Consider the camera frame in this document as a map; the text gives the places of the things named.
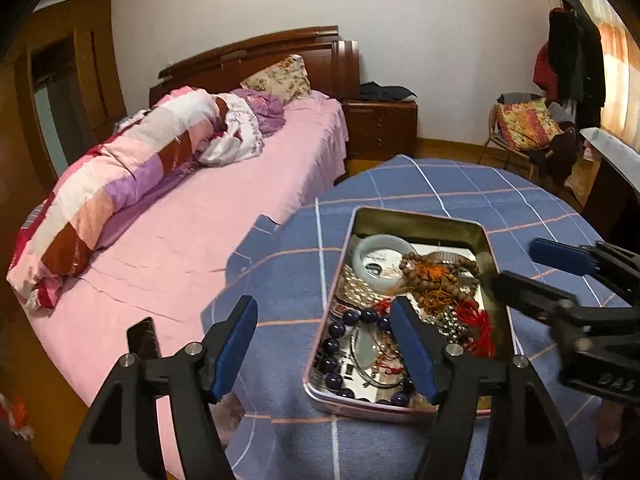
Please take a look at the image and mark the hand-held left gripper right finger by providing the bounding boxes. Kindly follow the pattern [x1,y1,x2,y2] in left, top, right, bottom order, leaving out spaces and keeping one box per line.
[390,295,586,480]

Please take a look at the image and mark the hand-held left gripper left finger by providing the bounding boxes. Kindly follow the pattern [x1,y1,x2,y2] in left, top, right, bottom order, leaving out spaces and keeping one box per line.
[62,295,259,480]

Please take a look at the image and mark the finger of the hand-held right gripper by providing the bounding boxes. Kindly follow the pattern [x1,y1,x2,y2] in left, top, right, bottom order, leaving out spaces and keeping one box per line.
[493,270,640,357]
[529,237,640,292]

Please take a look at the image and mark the silver bead bracelet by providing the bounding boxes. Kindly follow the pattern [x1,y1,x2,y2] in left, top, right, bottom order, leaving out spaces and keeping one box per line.
[427,307,468,343]

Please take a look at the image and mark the silver metal bangle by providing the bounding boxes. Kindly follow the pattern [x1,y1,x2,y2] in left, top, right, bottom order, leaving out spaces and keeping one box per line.
[350,332,416,389]

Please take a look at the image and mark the dark purple bead bracelet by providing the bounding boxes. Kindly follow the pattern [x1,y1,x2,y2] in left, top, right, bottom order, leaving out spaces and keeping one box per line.
[320,307,421,408]

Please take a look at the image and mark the brown wooden bead necklace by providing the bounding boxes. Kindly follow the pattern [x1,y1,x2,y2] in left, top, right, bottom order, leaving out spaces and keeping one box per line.
[397,250,483,318]

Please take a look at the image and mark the white pearl necklace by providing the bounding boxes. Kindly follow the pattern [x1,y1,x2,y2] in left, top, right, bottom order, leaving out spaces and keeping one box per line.
[337,265,396,311]

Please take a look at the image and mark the pink tin box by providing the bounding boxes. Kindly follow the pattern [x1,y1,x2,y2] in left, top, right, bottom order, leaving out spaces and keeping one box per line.
[303,206,516,423]

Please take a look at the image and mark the dark wooden desk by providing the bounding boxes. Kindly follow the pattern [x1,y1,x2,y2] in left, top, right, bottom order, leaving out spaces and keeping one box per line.
[580,157,640,256]

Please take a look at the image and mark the blue checked tablecloth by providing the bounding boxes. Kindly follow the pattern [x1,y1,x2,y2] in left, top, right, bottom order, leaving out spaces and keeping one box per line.
[200,155,640,480]

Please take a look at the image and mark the dark brown garment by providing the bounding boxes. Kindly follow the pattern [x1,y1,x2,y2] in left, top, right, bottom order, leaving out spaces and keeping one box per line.
[530,120,581,186]

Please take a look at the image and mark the pale jade bangle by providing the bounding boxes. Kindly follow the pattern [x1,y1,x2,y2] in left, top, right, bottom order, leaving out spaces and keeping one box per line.
[352,235,418,288]

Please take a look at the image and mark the white board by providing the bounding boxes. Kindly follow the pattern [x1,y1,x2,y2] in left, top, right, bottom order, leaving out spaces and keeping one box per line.
[580,127,640,181]

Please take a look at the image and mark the bed with pink sheet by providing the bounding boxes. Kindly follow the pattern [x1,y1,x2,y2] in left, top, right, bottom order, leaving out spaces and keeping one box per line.
[30,87,351,480]

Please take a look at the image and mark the colourful patterned cushion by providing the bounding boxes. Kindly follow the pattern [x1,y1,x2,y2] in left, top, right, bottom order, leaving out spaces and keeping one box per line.
[492,99,563,151]

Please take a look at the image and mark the rattan chair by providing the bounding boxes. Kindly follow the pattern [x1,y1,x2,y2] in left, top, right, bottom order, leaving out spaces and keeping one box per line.
[482,92,581,181]

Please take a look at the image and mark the patterned curtain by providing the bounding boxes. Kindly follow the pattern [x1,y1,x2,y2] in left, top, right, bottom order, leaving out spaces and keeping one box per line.
[570,0,640,146]

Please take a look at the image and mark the red hanging garment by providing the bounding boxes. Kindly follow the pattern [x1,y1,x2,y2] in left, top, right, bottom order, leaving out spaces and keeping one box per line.
[532,42,560,91]

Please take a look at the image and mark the black hanging coat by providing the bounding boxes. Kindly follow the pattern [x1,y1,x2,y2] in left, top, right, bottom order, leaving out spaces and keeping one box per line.
[547,0,607,121]

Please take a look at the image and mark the pink patchwork quilt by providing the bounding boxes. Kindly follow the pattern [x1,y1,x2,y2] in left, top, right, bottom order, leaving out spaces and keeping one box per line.
[6,86,231,311]

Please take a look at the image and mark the white floral cloth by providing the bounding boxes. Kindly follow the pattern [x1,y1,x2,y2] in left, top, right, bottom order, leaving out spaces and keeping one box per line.
[197,92,266,167]

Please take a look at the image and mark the wooden nightstand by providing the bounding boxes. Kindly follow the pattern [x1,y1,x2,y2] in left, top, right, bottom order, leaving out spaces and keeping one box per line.
[341,99,419,161]

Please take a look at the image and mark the red white cloth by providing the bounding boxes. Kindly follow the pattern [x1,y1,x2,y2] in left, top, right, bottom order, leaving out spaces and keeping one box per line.
[0,392,33,441]

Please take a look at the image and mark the dark folded clothes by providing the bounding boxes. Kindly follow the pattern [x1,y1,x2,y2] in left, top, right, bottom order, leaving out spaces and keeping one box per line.
[359,81,418,102]

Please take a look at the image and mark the purple cloth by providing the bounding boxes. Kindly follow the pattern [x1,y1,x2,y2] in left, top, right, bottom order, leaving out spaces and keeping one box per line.
[230,87,287,138]

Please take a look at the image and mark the floral pillow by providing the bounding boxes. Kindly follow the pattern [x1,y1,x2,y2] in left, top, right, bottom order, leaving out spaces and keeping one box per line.
[240,54,312,106]

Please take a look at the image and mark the wooden headboard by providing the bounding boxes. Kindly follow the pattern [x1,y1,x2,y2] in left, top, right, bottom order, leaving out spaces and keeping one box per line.
[149,25,362,107]

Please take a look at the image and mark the wooden wardrobe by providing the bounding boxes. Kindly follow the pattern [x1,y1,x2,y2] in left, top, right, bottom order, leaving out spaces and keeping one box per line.
[0,0,128,196]

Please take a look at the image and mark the red tassel cord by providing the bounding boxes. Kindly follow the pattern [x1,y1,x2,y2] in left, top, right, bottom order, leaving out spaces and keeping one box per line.
[452,300,498,359]

